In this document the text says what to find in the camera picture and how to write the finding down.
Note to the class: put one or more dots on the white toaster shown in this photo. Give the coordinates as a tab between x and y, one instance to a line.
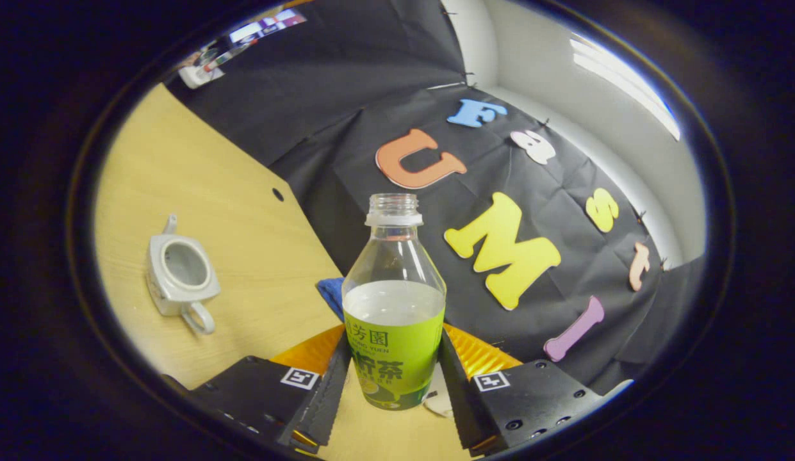
441	400

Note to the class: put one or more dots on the computer monitor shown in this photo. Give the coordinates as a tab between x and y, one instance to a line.
269	25

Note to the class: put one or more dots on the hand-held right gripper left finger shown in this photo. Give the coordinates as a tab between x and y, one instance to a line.
327	397

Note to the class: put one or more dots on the black backdrop cloth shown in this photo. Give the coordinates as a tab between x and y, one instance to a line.
346	96

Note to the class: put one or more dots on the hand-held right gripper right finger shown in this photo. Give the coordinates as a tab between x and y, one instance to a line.
461	397

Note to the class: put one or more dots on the green label water bottle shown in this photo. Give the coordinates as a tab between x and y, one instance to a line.
394	346

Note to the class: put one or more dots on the white ceramic teacup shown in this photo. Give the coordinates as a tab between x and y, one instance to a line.
179	275

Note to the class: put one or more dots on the blue towel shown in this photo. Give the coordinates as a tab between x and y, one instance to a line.
332	296

